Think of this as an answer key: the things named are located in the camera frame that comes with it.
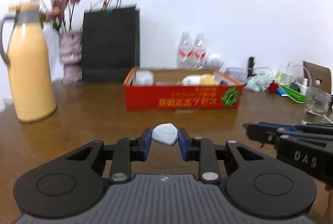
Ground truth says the white charger with cables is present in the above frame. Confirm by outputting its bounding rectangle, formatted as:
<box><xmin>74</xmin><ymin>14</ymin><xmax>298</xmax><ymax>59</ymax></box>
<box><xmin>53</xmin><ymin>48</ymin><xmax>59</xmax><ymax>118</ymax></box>
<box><xmin>275</xmin><ymin>65</ymin><xmax>303</xmax><ymax>90</ymax></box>

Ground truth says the clear glass cup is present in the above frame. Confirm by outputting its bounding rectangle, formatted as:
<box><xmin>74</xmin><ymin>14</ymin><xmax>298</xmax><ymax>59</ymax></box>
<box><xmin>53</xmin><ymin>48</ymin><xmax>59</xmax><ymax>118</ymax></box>
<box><xmin>305</xmin><ymin>87</ymin><xmax>331</xmax><ymax>116</ymax></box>

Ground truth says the dark bottle with orange cap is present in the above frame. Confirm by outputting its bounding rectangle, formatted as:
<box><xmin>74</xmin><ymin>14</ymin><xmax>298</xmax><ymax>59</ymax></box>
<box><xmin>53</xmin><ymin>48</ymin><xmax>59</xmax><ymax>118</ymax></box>
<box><xmin>247</xmin><ymin>56</ymin><xmax>256</xmax><ymax>77</ymax></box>

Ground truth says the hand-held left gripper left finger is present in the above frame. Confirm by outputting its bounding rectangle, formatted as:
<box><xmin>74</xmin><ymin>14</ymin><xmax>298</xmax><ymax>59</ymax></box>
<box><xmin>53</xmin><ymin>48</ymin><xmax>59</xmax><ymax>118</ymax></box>
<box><xmin>63</xmin><ymin>127</ymin><xmax>153</xmax><ymax>185</ymax></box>

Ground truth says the clear red label water bottle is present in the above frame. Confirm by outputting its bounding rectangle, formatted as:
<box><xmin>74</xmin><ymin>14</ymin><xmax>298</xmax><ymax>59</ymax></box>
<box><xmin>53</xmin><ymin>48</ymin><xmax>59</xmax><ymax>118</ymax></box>
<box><xmin>192</xmin><ymin>33</ymin><xmax>209</xmax><ymax>69</ymax></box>
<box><xmin>176</xmin><ymin>31</ymin><xmax>194</xmax><ymax>69</ymax></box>

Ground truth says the wooden chair back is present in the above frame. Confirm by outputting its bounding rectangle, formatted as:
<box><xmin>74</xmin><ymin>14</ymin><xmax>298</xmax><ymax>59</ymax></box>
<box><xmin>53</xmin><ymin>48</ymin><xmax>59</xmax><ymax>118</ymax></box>
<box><xmin>302</xmin><ymin>60</ymin><xmax>333</xmax><ymax>90</ymax></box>

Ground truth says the red cardboard box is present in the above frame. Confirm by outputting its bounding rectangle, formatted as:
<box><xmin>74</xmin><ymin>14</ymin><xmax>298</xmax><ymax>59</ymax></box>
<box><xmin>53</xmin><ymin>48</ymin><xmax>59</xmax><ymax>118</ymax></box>
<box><xmin>123</xmin><ymin>66</ymin><xmax>244</xmax><ymax>112</ymax></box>

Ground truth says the yellow thermos jug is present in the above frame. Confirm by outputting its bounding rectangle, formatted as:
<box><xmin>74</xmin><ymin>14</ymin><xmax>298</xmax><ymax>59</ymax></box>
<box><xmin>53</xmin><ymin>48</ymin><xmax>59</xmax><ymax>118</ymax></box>
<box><xmin>0</xmin><ymin>2</ymin><xmax>58</xmax><ymax>124</ymax></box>

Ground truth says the white and yellow plush toy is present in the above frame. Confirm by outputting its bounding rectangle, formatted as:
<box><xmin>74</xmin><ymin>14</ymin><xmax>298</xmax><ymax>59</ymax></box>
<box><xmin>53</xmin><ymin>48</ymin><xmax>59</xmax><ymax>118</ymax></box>
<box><xmin>176</xmin><ymin>74</ymin><xmax>218</xmax><ymax>86</ymax></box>

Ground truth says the patterned flower vase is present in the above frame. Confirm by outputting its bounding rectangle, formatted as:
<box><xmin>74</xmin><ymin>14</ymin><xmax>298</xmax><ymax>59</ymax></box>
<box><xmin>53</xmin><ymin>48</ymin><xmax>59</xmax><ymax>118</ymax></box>
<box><xmin>57</xmin><ymin>31</ymin><xmax>84</xmax><ymax>87</ymax></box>

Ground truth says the red small item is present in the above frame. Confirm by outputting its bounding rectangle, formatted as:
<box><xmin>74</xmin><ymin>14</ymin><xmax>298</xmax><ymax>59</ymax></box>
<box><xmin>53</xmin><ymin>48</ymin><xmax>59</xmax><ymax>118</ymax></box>
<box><xmin>267</xmin><ymin>82</ymin><xmax>281</xmax><ymax>94</ymax></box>

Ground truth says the white rounded triangular device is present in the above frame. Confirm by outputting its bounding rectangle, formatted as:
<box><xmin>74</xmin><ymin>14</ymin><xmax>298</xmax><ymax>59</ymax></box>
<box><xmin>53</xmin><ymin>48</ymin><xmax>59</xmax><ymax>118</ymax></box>
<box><xmin>151</xmin><ymin>123</ymin><xmax>180</xmax><ymax>147</ymax></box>

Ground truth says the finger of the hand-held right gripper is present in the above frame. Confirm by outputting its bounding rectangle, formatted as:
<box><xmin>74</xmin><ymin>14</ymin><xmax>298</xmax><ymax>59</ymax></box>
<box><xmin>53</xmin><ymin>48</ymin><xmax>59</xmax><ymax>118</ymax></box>
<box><xmin>257</xmin><ymin>121</ymin><xmax>333</xmax><ymax>139</ymax></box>
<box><xmin>243</xmin><ymin>123</ymin><xmax>285</xmax><ymax>148</ymax></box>

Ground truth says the black paper bag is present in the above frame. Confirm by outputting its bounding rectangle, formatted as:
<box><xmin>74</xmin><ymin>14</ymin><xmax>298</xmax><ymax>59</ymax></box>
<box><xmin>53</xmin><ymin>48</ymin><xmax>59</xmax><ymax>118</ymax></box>
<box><xmin>81</xmin><ymin>0</ymin><xmax>141</xmax><ymax>83</ymax></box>

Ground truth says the green flat item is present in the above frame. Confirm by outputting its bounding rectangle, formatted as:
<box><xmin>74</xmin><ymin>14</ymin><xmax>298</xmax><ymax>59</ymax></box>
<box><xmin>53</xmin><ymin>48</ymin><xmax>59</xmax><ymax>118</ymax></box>
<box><xmin>279</xmin><ymin>84</ymin><xmax>308</xmax><ymax>104</ymax></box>

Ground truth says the pale green plastic bag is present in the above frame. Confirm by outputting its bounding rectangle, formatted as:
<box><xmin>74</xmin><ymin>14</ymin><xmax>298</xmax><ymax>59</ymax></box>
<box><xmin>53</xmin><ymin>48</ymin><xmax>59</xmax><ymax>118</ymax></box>
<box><xmin>244</xmin><ymin>73</ymin><xmax>277</xmax><ymax>93</ymax></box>

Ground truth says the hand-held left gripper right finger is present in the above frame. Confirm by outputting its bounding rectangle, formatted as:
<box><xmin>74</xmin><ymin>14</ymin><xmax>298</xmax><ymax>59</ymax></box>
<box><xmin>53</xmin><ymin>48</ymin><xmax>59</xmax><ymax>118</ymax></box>
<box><xmin>178</xmin><ymin>127</ymin><xmax>269</xmax><ymax>184</ymax></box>

